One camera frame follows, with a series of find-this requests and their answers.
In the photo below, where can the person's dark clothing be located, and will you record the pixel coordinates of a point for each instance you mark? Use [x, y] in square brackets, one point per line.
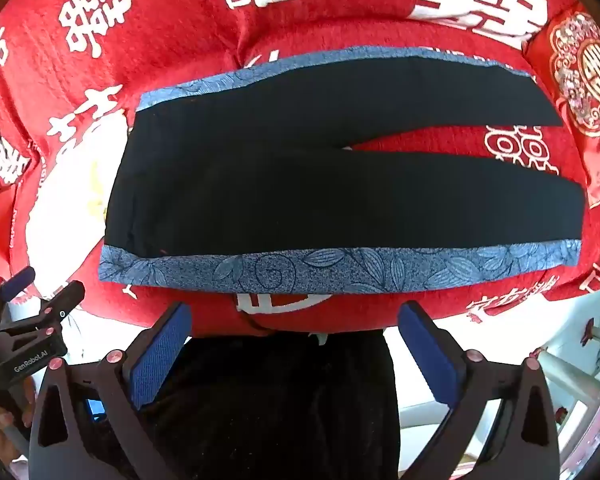
[280, 405]

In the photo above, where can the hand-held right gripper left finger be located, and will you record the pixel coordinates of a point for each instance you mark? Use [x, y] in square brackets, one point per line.
[161, 355]

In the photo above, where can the grey metal frame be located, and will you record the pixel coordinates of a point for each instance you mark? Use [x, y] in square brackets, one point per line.
[572, 380]

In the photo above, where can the red printed blanket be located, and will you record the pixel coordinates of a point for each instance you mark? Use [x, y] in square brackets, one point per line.
[180, 35]

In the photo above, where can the black pants with blue trim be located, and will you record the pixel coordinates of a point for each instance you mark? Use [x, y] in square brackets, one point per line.
[280, 185]

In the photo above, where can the person's left hand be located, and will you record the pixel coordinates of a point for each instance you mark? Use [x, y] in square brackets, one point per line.
[0, 422]

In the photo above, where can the red embroidered pillow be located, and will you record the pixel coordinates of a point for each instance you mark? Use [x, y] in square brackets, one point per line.
[582, 75]

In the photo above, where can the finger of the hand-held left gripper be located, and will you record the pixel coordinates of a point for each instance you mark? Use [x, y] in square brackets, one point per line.
[18, 280]
[65, 299]

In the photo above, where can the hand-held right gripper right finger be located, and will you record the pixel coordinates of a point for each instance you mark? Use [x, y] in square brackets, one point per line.
[426, 355]

